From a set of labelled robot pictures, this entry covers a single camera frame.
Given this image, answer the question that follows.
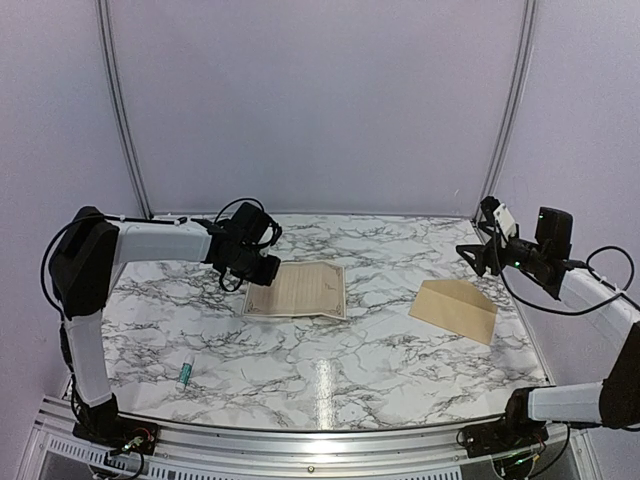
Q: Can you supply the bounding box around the brown kraft paper envelope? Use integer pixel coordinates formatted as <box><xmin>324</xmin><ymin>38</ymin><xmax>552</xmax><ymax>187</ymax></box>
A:
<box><xmin>409</xmin><ymin>280</ymin><xmax>498</xmax><ymax>345</ymax></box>

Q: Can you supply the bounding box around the cream letter paper sheet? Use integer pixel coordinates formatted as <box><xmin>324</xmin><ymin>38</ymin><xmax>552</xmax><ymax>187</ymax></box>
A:
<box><xmin>242</xmin><ymin>261</ymin><xmax>346</xmax><ymax>320</ymax></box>

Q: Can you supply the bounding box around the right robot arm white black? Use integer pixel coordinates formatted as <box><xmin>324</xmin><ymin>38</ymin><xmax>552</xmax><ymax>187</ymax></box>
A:
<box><xmin>456</xmin><ymin>196</ymin><xmax>639</xmax><ymax>448</ymax></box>

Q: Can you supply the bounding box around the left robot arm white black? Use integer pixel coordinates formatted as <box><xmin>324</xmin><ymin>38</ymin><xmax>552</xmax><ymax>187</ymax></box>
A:
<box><xmin>41</xmin><ymin>200</ymin><xmax>282</xmax><ymax>445</ymax></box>

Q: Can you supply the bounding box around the white green glue stick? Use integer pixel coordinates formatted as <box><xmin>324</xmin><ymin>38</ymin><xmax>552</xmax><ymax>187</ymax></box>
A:
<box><xmin>176</xmin><ymin>354</ymin><xmax>194</xmax><ymax>391</ymax></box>

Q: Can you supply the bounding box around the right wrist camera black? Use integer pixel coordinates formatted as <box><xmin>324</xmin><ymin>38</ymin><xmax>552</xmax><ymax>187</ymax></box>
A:
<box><xmin>535</xmin><ymin>207</ymin><xmax>573</xmax><ymax>260</ymax></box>

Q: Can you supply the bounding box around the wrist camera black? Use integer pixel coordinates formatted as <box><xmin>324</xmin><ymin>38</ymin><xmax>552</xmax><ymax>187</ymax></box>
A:
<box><xmin>231</xmin><ymin>201</ymin><xmax>277</xmax><ymax>245</ymax></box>
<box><xmin>535</xmin><ymin>207</ymin><xmax>573</xmax><ymax>260</ymax></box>

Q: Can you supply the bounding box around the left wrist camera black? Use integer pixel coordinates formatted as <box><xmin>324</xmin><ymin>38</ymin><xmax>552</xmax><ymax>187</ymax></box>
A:
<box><xmin>231</xmin><ymin>201</ymin><xmax>277</xmax><ymax>245</ymax></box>

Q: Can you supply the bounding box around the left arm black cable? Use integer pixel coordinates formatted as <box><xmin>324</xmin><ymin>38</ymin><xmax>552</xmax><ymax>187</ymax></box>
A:
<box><xmin>213</xmin><ymin>198</ymin><xmax>284</xmax><ymax>294</ymax></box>

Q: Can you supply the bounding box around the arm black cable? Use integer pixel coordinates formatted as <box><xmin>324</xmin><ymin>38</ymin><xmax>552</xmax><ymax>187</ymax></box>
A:
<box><xmin>213</xmin><ymin>198</ymin><xmax>284</xmax><ymax>294</ymax></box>
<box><xmin>497</xmin><ymin>239</ymin><xmax>636</xmax><ymax>316</ymax></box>

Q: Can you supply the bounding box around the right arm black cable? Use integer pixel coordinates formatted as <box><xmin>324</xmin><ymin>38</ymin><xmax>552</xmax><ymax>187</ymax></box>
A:
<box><xmin>497</xmin><ymin>239</ymin><xmax>636</xmax><ymax>316</ymax></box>

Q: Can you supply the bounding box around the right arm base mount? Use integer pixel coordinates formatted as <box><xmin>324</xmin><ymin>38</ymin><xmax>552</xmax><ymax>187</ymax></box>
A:
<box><xmin>456</xmin><ymin>420</ymin><xmax>549</xmax><ymax>458</ymax></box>

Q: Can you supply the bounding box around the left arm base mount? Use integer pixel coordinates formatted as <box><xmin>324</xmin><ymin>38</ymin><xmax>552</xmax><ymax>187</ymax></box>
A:
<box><xmin>73</xmin><ymin>414</ymin><xmax>159</xmax><ymax>455</ymax></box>

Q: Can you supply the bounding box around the aluminium table front rail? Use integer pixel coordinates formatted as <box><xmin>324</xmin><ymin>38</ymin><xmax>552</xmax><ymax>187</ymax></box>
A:
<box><xmin>16</xmin><ymin>397</ymin><xmax>603</xmax><ymax>479</ymax></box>

